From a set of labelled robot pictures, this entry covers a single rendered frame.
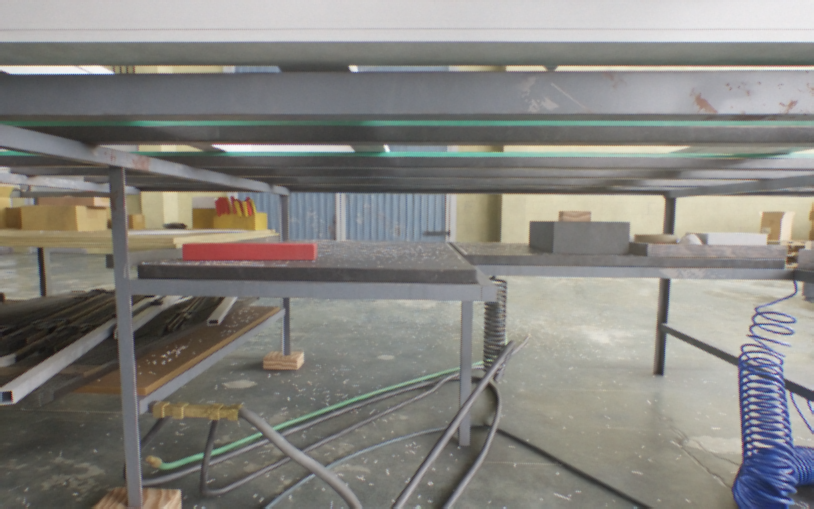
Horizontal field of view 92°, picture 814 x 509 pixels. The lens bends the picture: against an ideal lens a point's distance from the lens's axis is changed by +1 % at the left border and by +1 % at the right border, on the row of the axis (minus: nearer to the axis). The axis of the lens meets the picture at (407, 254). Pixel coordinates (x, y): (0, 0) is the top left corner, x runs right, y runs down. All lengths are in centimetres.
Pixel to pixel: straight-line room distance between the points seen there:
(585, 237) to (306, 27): 107
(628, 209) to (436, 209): 328
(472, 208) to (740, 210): 453
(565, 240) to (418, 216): 571
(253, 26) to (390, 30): 13
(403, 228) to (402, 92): 649
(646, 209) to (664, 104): 744
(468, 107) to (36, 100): 49
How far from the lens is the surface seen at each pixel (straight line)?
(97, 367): 125
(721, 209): 863
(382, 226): 696
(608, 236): 136
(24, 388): 115
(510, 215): 674
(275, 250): 99
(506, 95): 47
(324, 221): 714
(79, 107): 61
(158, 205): 798
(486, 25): 45
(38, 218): 192
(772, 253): 155
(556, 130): 75
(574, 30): 47
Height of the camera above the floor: 69
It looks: 5 degrees down
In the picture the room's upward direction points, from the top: 1 degrees clockwise
